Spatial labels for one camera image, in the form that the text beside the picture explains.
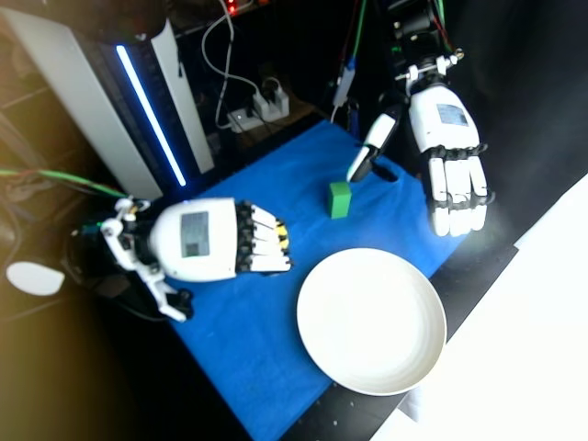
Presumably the white cable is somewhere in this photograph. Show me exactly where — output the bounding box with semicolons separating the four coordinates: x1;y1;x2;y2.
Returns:
200;0;275;130

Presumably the blue cloth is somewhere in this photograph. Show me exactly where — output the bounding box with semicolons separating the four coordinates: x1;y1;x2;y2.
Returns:
164;119;463;441

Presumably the white round plate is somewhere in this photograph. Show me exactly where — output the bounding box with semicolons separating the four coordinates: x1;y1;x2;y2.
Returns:
296;247;448;397

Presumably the black device with red lights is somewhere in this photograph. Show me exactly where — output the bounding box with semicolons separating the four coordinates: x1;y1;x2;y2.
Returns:
219;0;270;17

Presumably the white adapter with blue plug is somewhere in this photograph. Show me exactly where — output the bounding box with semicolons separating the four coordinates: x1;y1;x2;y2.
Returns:
330;54;360;124

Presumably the white backdrop sheet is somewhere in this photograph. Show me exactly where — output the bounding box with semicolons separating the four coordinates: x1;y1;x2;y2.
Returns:
369;172;588;441

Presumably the white power strip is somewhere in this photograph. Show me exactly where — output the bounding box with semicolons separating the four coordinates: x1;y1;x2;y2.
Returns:
228;107;266;134

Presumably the green cube block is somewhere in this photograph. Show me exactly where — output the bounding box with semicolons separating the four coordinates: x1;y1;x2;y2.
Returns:
328;180;354;220

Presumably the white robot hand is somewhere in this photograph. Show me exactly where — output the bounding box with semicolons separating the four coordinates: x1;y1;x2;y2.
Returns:
345;81;496;239
147;196;295;283

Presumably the white column with blue light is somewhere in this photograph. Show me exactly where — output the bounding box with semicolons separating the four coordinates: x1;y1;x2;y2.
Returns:
0;6;216;201

